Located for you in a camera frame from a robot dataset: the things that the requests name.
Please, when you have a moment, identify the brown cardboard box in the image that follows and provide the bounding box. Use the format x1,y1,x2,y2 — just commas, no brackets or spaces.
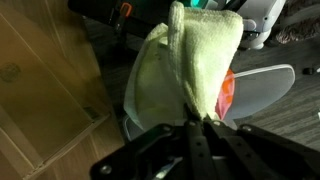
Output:
0,0,113,179

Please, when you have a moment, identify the pink shirt orange print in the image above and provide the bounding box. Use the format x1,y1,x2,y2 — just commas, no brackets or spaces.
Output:
214,68,236,121

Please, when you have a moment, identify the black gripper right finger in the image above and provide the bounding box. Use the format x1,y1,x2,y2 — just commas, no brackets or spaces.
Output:
201,114,320,180

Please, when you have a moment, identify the pale green towel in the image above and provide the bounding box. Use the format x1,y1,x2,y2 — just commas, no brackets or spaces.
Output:
123,0,244,131

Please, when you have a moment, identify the black case orange latch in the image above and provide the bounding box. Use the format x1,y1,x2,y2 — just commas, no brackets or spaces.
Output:
68,0,174,38

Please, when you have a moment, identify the grey office chair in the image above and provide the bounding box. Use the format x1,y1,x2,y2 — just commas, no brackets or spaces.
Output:
123,63,296,141

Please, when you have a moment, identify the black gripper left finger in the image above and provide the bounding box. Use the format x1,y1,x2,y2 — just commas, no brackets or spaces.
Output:
89,103,218,180

